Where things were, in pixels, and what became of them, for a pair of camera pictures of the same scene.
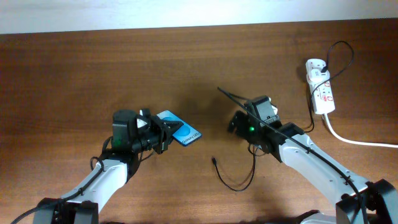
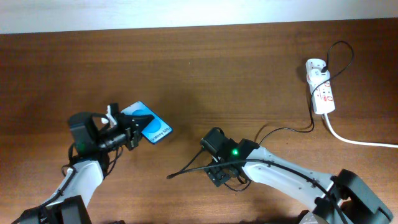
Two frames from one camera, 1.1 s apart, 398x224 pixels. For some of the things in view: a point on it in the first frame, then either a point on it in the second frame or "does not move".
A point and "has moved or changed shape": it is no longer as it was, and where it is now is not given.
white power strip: (322, 94) does not move
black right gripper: (240, 121) -> (216, 173)
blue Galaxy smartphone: (186, 134) has moved or changed shape
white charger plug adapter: (316, 76) does not move
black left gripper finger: (171, 127) -> (140, 121)
